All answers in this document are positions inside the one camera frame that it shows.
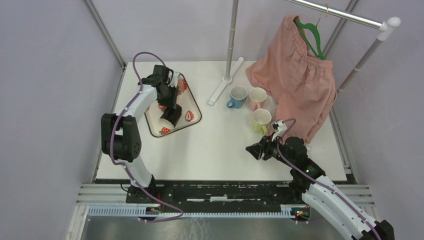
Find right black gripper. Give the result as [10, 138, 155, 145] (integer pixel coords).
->
[245, 132, 295, 168]

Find salmon pink mug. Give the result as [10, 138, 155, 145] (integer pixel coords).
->
[157, 104, 167, 112]

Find black mug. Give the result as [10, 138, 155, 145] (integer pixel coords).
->
[159, 104, 182, 130]

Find yellow mug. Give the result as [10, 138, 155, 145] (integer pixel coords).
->
[252, 108, 272, 136]

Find light pink mug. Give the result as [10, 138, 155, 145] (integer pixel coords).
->
[249, 87, 268, 112]

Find blue mug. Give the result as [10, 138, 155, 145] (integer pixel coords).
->
[226, 86, 248, 109]

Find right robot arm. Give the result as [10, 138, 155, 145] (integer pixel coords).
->
[245, 136, 395, 240]

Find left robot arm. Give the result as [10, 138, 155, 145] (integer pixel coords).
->
[100, 65, 182, 204]

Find terracotta mug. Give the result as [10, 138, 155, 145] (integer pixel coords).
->
[177, 74, 186, 96]

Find strawberry pattern tray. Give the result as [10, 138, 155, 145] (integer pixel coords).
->
[144, 73, 202, 138]

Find pink shorts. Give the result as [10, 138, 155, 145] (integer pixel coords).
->
[246, 14, 337, 144]

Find green hanger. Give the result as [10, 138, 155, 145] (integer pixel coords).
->
[293, 18, 326, 61]

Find metal clothes rack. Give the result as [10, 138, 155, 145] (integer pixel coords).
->
[207, 0, 401, 106]

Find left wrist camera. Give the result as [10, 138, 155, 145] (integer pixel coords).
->
[168, 71, 181, 88]

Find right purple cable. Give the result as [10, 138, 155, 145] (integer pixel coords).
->
[275, 118, 383, 240]

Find purple cable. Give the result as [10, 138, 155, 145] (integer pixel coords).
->
[109, 51, 185, 223]
[275, 118, 383, 240]

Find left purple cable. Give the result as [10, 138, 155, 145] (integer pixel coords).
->
[109, 51, 185, 223]

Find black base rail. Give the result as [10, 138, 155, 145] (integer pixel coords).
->
[125, 179, 322, 215]

